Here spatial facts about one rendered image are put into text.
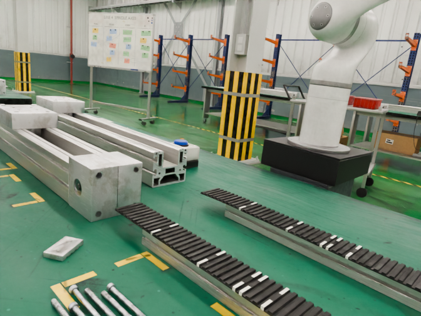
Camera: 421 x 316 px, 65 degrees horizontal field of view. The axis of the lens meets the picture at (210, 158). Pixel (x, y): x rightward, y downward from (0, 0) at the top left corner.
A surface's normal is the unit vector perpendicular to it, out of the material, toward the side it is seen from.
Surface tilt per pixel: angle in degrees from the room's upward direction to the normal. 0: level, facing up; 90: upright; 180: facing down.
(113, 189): 90
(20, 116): 90
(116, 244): 0
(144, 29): 90
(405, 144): 90
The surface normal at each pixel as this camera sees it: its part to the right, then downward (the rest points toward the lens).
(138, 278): 0.10, -0.96
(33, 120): 0.70, 0.24
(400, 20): -0.70, 0.11
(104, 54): -0.41, 0.18
